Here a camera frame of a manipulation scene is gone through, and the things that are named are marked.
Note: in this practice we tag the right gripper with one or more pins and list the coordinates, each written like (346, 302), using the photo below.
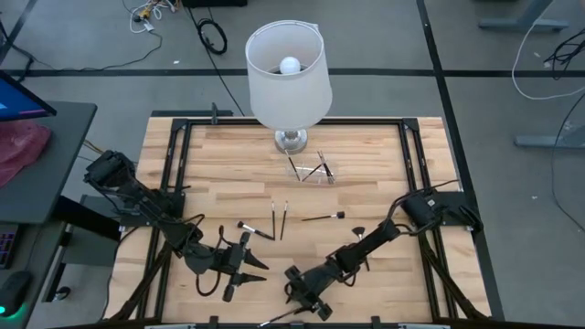
(315, 283)

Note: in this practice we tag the grey desk base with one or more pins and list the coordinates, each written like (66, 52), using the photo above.
(87, 247)

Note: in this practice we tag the computer monitor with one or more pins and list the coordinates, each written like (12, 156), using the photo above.
(18, 102)

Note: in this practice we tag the pink cloth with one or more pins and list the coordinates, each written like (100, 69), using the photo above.
(23, 146)

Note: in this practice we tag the white shade silver table lamp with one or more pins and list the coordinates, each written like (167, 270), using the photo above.
(288, 100)

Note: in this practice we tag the black operator desk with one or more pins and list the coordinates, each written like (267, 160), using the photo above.
(59, 160)

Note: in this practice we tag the computer mouse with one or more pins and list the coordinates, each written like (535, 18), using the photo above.
(13, 290)

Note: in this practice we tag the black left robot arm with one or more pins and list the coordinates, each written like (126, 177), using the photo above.
(151, 205)

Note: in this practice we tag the fluffy powder makeup brush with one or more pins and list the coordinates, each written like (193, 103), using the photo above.
(256, 231)

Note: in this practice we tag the fan makeup brush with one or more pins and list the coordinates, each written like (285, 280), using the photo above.
(358, 231)

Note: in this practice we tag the keyboard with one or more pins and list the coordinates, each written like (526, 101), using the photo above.
(7, 247)

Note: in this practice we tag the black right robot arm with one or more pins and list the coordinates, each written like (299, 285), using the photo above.
(370, 242)

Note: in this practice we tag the clear acrylic brush organizer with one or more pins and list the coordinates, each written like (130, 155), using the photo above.
(315, 173)

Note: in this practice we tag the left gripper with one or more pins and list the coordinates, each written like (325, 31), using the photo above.
(226, 262)

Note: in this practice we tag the thin black makeup brush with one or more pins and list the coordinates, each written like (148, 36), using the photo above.
(283, 221)
(326, 168)
(313, 172)
(292, 165)
(273, 219)

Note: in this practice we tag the grey table foot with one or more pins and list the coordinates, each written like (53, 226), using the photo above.
(548, 141)
(521, 23)

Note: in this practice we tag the square-head makeup brush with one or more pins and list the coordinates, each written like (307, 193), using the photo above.
(340, 215)

